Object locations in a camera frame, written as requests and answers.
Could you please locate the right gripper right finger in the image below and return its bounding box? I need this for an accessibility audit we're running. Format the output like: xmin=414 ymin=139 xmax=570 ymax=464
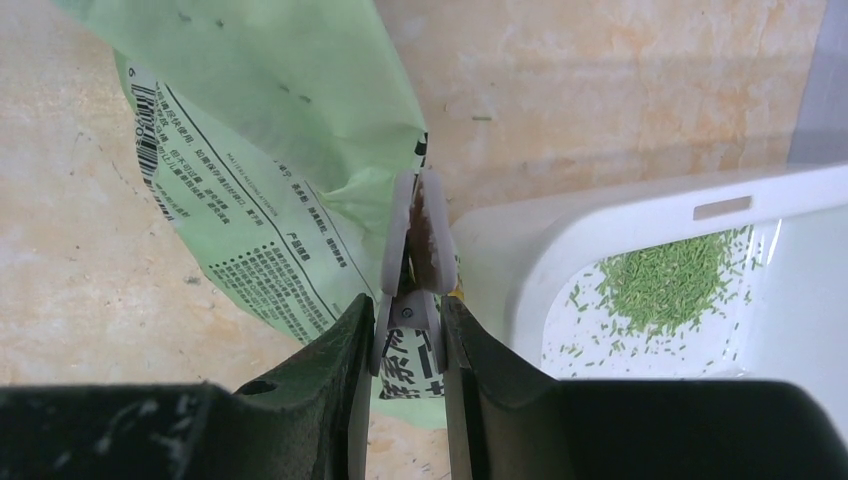
xmin=441 ymin=297 xmax=847 ymax=479

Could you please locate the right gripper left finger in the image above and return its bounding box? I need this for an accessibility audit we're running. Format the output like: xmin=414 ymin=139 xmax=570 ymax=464
xmin=1 ymin=294 xmax=374 ymax=479

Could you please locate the green cat litter bag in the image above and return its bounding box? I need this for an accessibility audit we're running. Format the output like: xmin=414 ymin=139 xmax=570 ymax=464
xmin=52 ymin=0 xmax=458 ymax=431

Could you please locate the green cat litter pile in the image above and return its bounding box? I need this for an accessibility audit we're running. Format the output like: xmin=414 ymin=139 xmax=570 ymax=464
xmin=540 ymin=225 xmax=773 ymax=379

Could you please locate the white plastic litter box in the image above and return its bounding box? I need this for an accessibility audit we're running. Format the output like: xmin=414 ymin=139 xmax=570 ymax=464
xmin=452 ymin=164 xmax=847 ymax=432

